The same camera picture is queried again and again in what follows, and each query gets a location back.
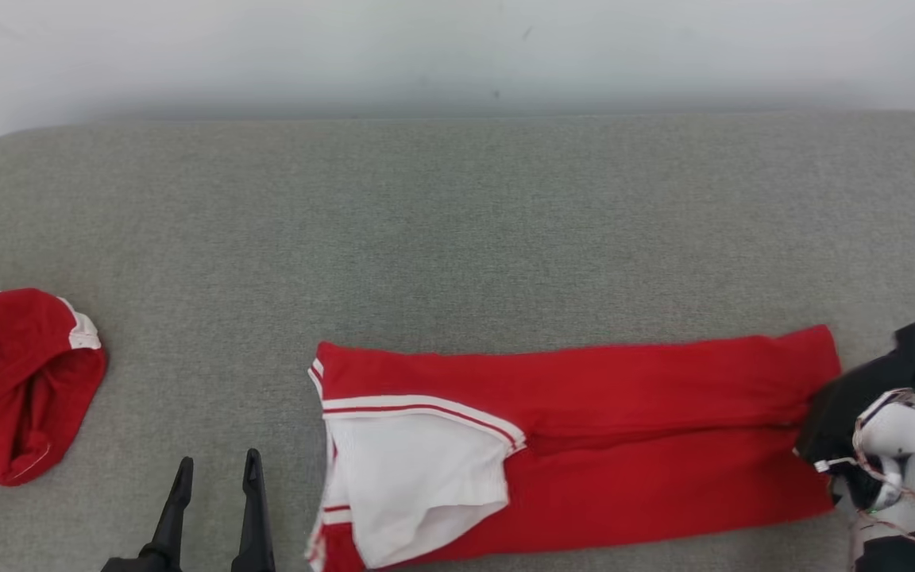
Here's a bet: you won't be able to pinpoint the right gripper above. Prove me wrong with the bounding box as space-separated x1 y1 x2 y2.
795 357 903 470

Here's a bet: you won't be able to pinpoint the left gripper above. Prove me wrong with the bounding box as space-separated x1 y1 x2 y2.
100 449 276 572

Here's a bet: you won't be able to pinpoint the red white sports shirt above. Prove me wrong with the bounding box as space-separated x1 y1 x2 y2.
304 324 844 572

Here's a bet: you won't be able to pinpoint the red white shorts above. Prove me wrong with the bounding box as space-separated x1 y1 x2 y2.
0 286 108 487

